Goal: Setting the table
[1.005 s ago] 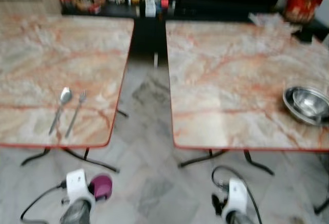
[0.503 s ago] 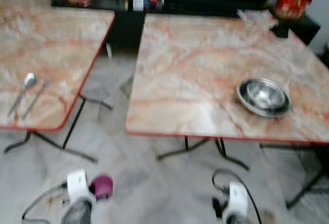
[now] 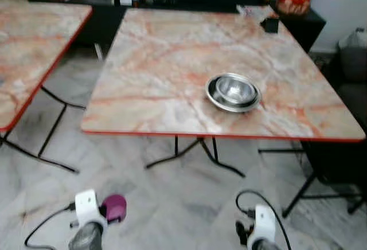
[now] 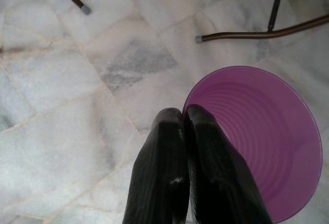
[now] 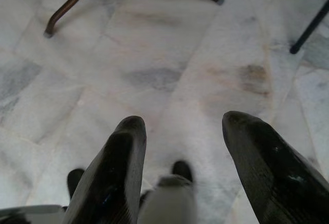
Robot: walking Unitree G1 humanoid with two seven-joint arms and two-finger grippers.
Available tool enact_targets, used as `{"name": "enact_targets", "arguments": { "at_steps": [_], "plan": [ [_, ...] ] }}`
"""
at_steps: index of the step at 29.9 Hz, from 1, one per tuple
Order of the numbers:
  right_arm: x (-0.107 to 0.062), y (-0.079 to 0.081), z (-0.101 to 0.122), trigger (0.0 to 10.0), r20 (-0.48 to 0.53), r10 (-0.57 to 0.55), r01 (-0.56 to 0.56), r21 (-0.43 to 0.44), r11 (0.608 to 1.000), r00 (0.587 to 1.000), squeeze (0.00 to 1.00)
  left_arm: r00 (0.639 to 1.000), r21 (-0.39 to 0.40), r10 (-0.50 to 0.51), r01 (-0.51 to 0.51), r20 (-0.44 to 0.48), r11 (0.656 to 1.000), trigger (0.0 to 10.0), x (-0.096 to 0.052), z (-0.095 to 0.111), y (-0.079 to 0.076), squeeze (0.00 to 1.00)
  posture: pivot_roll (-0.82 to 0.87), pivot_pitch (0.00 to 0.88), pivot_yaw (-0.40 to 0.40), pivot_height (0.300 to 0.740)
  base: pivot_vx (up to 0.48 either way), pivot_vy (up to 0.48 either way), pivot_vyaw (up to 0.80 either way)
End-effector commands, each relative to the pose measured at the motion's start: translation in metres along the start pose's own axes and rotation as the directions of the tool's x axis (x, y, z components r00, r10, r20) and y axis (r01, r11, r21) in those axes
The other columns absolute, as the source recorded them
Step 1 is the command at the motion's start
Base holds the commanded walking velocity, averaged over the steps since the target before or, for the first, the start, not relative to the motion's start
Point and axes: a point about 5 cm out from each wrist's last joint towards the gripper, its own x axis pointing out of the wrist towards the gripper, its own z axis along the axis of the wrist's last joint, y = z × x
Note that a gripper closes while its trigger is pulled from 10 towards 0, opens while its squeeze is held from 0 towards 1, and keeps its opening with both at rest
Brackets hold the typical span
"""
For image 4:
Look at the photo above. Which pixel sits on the dark metal chair brace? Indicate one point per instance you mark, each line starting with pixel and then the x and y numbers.
pixel 277 3

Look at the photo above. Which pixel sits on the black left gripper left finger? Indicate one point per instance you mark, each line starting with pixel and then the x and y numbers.
pixel 159 170

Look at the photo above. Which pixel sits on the purple plastic cup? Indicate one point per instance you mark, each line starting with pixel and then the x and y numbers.
pixel 270 141

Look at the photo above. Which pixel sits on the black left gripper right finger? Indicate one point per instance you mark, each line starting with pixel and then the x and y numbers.
pixel 213 170

